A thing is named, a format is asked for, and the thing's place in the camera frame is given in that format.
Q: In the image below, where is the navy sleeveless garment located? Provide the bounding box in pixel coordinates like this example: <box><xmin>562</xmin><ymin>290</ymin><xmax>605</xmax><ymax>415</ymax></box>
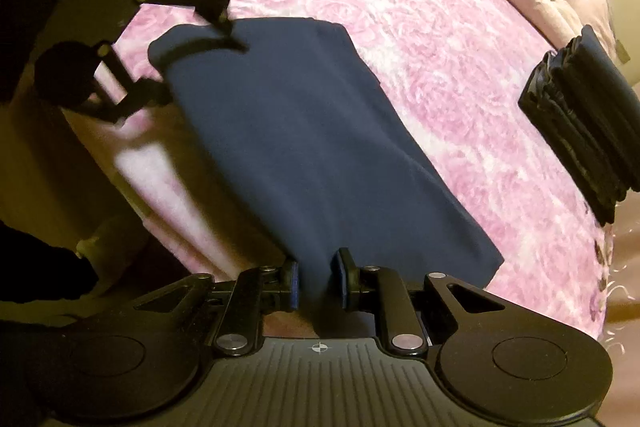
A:
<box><xmin>147</xmin><ymin>17</ymin><xmax>505</xmax><ymax>308</ymax></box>

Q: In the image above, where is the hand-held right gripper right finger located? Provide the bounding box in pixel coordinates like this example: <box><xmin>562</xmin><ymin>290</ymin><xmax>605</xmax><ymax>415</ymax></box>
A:
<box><xmin>332</xmin><ymin>248</ymin><xmax>508</xmax><ymax>356</ymax></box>

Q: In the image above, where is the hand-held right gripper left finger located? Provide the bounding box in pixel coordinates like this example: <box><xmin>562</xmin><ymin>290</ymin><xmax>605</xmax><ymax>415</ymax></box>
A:
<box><xmin>132</xmin><ymin>259</ymin><xmax>302</xmax><ymax>356</ymax></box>

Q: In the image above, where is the pink floral blanket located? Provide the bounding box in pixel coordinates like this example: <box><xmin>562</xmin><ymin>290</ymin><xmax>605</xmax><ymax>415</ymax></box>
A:
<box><xmin>80</xmin><ymin>0</ymin><xmax>616</xmax><ymax>343</ymax></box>

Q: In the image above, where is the person's dark clothing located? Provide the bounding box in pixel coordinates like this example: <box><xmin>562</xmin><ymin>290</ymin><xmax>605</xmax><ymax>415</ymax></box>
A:
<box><xmin>0</xmin><ymin>222</ymin><xmax>99</xmax><ymax>305</ymax></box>

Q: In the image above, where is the stack of folded dark clothes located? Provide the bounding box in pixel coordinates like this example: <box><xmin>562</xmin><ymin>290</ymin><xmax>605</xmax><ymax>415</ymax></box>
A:
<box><xmin>517</xmin><ymin>24</ymin><xmax>640</xmax><ymax>225</ymax></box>

